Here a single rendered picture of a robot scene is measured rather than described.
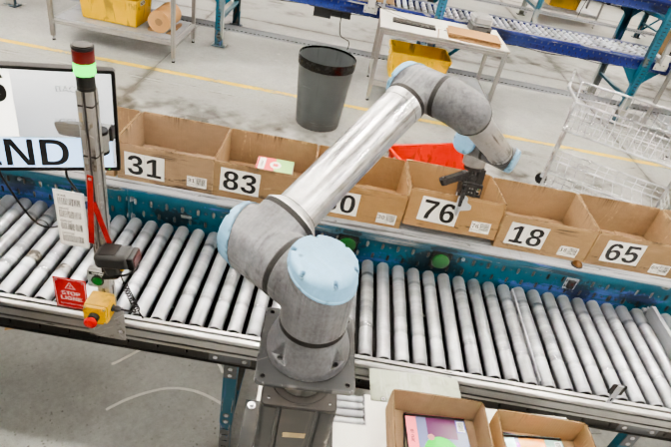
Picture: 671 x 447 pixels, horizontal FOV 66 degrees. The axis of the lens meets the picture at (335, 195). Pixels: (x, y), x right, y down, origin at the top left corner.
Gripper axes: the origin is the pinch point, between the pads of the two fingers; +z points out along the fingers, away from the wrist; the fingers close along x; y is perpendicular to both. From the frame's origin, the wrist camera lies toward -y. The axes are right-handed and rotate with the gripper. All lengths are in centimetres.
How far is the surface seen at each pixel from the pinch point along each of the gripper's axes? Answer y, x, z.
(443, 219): -3.5, 0.2, 3.9
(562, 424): 29, -70, 37
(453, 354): 1, -42, 38
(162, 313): -100, -46, 39
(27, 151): -136, -61, -15
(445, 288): 2.1, -10.1, 29.6
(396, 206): -23.6, -0.7, 1.7
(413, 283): -11.1, -10.5, 29.7
